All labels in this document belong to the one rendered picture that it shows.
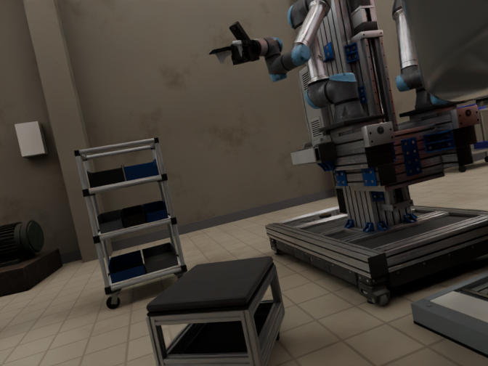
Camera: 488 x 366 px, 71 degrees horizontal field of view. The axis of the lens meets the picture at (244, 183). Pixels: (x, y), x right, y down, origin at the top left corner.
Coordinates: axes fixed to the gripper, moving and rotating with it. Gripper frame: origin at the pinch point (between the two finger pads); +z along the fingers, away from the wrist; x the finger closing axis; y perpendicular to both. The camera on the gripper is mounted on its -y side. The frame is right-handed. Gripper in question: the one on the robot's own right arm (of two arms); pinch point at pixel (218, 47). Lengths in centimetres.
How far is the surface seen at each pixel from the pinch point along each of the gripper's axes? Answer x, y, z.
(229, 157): 245, 97, -189
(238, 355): -33, 94, 50
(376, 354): -55, 113, 12
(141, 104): 298, 2, -114
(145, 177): 95, 56, 3
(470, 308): -75, 107, -17
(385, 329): -51, 116, -4
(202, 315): -25, 80, 54
